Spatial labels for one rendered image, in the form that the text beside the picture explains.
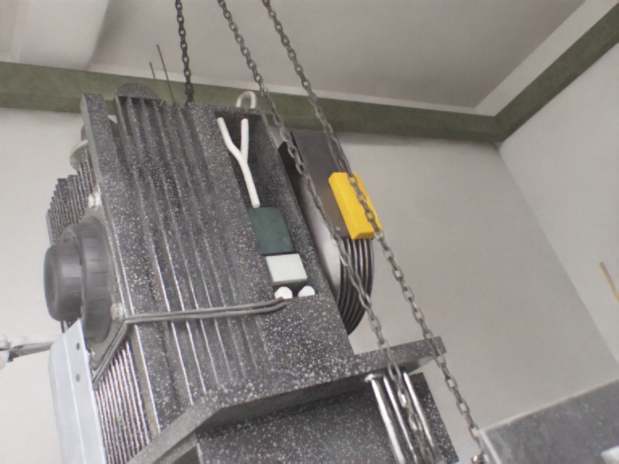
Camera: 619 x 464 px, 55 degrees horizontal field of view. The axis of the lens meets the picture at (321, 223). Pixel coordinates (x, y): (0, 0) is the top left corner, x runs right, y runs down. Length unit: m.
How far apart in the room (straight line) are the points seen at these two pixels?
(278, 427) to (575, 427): 0.58
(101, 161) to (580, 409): 0.98
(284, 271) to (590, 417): 0.87
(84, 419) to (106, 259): 0.36
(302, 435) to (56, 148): 2.01
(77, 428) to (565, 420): 0.65
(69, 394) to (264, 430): 0.29
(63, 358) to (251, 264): 0.43
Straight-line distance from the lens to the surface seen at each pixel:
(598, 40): 4.14
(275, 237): 1.33
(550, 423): 0.48
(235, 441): 0.94
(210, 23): 3.08
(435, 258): 3.41
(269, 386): 0.84
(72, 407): 0.94
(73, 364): 0.93
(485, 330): 3.41
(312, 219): 1.35
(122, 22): 2.98
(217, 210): 1.27
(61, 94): 2.73
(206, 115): 1.41
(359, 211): 1.30
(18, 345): 1.50
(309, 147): 1.38
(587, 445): 0.50
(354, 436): 1.05
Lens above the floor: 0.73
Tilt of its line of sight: 23 degrees up
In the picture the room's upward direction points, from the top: 21 degrees counter-clockwise
